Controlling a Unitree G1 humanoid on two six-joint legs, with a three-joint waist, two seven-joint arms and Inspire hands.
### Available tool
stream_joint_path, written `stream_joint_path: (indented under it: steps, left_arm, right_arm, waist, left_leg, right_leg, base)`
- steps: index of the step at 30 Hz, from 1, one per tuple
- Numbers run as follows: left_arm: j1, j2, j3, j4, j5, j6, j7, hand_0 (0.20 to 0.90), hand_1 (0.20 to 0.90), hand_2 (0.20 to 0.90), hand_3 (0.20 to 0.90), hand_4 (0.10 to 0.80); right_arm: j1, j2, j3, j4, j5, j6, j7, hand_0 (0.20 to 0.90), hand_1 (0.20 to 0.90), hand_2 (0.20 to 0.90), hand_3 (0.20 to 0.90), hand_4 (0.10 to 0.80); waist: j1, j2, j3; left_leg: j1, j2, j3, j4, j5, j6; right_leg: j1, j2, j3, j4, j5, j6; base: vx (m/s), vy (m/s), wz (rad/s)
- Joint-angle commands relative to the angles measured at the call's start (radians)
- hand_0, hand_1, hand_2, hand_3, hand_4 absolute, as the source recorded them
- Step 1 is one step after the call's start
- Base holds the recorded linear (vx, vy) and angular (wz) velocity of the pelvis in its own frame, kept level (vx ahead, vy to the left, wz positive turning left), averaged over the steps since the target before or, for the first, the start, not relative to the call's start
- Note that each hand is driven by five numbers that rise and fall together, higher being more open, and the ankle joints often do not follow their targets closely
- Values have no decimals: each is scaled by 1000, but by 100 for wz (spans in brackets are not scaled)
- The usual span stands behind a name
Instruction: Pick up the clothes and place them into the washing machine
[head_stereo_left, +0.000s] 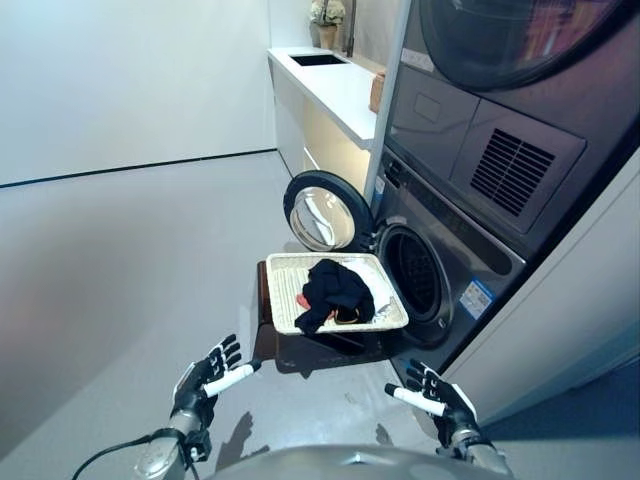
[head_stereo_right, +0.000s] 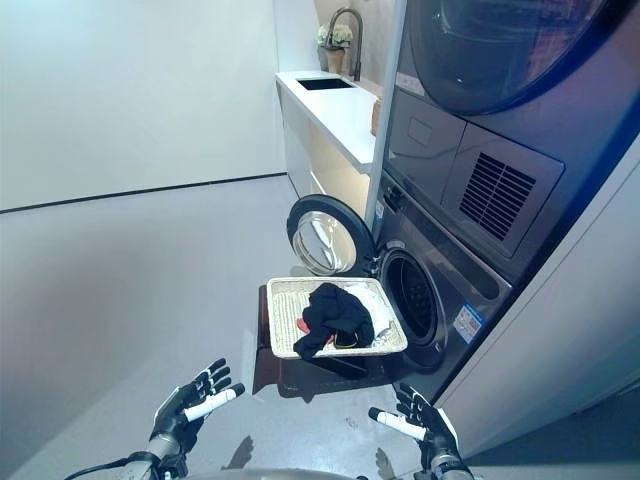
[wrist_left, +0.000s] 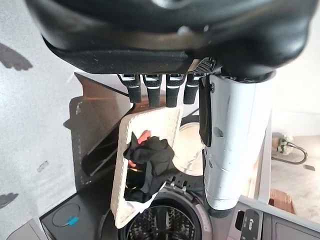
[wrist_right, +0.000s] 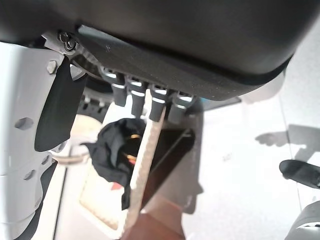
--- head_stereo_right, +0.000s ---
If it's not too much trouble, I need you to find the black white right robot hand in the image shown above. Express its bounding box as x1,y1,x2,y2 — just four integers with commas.
368,382,460,459

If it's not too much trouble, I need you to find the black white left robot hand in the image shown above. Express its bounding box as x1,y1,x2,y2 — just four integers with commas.
148,358,246,454

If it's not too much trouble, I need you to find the black garment with yellow trim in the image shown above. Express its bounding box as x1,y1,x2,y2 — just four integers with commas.
293,282,376,359

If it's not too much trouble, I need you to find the dark grey washing machine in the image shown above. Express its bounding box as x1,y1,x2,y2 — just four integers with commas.
367,169,514,389

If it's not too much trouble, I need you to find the round washing machine door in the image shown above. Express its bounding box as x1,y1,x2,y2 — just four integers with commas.
286,194,372,277

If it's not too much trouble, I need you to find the blue bordered QR sticker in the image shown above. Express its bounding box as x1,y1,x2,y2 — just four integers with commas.
455,302,484,344

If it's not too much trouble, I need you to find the dark brown stool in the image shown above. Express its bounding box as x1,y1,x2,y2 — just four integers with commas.
252,284,386,396

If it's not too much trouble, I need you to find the white garment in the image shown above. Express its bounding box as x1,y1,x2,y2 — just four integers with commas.
344,282,396,341

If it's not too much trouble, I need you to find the silver robot torso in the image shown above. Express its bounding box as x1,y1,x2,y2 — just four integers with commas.
192,467,436,480

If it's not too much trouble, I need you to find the cream wicker laundry basket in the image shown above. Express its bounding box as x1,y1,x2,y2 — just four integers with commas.
266,277,409,360

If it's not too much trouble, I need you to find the white cabinet side panel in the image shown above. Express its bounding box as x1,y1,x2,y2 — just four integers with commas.
432,144,640,461

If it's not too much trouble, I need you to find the dark grey stacked dryer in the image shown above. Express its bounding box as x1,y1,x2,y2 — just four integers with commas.
382,0,640,261

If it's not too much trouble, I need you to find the black sink basin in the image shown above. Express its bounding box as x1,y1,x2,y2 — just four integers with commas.
295,77,354,92

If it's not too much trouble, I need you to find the potted white flower plant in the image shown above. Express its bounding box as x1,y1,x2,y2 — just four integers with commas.
317,23,354,74

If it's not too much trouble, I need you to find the bronze sink faucet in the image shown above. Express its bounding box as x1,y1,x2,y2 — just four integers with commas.
328,7,364,81

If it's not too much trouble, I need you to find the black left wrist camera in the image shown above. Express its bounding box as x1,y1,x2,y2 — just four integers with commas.
159,449,190,479

